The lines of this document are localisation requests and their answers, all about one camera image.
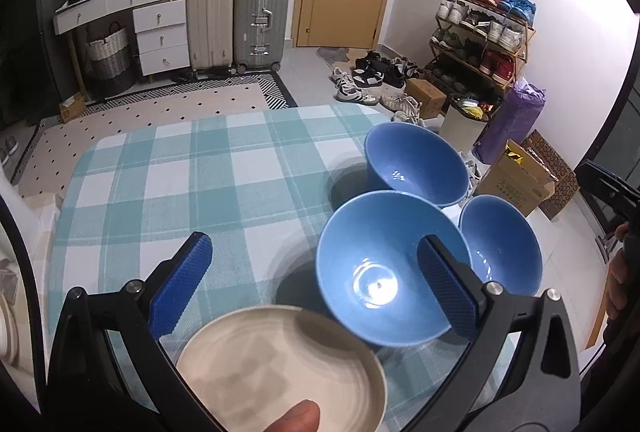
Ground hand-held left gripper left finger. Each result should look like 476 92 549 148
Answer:
45 232 216 432

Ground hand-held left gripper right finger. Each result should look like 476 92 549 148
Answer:
415 235 583 432

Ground blue bowl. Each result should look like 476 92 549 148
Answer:
457 195 544 298
364 122 470 208
316 190 473 347

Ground beige plate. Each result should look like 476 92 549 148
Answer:
176 306 388 432

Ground person's right forearm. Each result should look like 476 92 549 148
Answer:
582 312 640 432

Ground person's right hand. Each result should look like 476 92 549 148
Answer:
604 221 633 320

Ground person's left hand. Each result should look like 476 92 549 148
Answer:
255 399 321 432

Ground brown patterned paper bag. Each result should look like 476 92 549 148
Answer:
520 129 581 220

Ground large printed cardboard box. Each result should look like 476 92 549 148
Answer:
475 139 556 217

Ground teal checked tablecloth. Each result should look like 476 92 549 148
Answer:
47 104 518 432

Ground white sneaker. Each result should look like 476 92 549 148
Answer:
457 152 483 198

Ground purple rolled mat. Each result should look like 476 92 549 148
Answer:
472 81 547 165

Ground white waste bin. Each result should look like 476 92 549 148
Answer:
439 98 493 148

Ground patterned floor rug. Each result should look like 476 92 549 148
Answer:
15 72 298 198

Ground small cardboard box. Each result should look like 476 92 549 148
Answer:
406 78 447 119

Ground wooden shoe rack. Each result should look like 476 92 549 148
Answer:
427 0 537 113

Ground rows of assorted shoes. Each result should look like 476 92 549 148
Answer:
435 0 538 83

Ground flat cardboard box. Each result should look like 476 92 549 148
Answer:
59 92 88 123

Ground scattered pile of shoes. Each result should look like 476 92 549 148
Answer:
330 51 426 123

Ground woven laundry basket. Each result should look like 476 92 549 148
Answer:
86 22 133 96

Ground white dressing table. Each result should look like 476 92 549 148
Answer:
53 0 190 100

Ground grey door mat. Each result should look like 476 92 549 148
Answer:
316 46 354 64

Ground beige suitcase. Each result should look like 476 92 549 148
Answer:
186 0 236 73

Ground silver suitcase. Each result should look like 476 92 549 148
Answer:
233 0 291 74

